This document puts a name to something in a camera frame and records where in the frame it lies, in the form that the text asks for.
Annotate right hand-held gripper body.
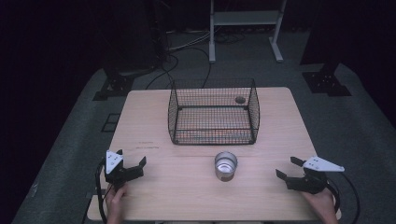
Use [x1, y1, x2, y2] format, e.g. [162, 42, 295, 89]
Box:
[285, 156, 346, 195]

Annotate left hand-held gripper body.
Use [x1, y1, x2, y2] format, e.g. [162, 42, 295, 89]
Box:
[104, 149, 129, 191]

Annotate silver metal can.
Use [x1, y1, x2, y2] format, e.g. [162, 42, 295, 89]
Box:
[214, 151, 239, 183]

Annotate black wire mesh basket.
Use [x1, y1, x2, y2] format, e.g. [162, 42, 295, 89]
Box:
[167, 77, 261, 146]

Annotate person's right hand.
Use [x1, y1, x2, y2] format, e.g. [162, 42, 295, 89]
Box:
[300, 188, 339, 224]

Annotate person's left hand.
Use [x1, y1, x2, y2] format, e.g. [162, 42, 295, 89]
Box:
[105, 182, 129, 224]

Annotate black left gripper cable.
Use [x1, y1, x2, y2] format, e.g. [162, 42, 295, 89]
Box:
[94, 158, 109, 224]

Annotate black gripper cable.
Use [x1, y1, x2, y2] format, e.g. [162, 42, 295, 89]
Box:
[324, 172, 361, 224]
[94, 158, 109, 224]

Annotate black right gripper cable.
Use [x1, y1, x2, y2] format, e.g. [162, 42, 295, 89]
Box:
[324, 172, 361, 224]

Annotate black stand with base plate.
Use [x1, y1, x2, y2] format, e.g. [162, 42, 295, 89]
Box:
[299, 0, 353, 97]
[92, 0, 171, 102]

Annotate black floor cable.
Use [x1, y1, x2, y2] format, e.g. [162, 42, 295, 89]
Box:
[145, 46, 213, 91]

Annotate grey floor cables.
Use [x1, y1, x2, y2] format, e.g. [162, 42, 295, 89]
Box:
[166, 29, 213, 53]

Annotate white metal desk frame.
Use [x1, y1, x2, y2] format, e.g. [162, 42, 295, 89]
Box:
[208, 0, 288, 64]

